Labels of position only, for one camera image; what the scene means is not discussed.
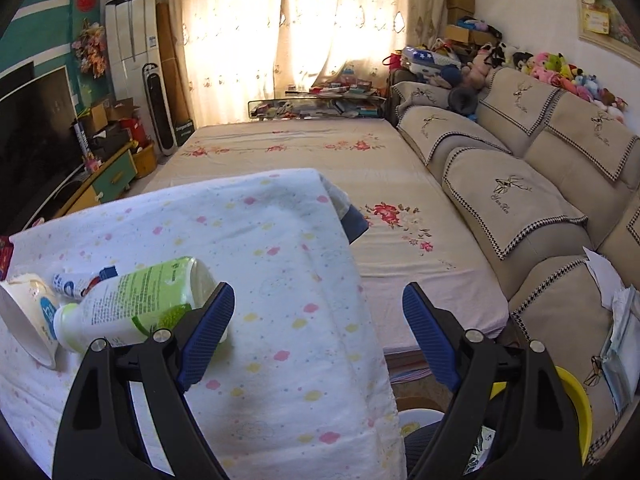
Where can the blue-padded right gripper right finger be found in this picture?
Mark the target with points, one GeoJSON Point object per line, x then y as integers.
{"type": "Point", "coordinates": [509, 417]}

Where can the framed floral picture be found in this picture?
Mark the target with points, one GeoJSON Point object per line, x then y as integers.
{"type": "Point", "coordinates": [601, 24]}

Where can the glass tray with clutter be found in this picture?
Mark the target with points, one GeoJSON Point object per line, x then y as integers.
{"type": "Point", "coordinates": [337, 99]}

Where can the green white drink bottle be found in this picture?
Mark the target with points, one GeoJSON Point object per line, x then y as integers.
{"type": "Point", "coordinates": [129, 308]}

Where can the cream window curtains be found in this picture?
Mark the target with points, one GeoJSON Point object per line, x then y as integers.
{"type": "Point", "coordinates": [231, 52]}

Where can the white papers on sofa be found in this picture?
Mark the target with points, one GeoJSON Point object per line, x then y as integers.
{"type": "Point", "coordinates": [606, 277]}

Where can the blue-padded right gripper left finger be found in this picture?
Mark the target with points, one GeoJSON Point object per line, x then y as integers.
{"type": "Point", "coordinates": [99, 436]}

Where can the light blue folder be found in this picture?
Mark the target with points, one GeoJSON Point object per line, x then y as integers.
{"type": "Point", "coordinates": [620, 353]}

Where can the beige sofa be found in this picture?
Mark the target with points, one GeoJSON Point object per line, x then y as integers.
{"type": "Point", "coordinates": [532, 202]}

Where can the artificial flower bouquet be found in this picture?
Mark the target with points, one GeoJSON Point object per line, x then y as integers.
{"type": "Point", "coordinates": [90, 49]}

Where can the white dotted tablecloth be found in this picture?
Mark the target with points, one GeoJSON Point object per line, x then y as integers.
{"type": "Point", "coordinates": [297, 388]}

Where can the pile of plush toys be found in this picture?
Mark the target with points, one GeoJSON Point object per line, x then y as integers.
{"type": "Point", "coordinates": [524, 88]}

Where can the black flat television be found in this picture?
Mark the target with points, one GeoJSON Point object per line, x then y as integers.
{"type": "Point", "coordinates": [39, 149]}

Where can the black tower fan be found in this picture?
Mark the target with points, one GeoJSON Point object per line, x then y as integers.
{"type": "Point", "coordinates": [158, 108]}

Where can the floral beige bed sheet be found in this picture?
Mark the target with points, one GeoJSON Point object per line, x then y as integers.
{"type": "Point", "coordinates": [414, 235]}

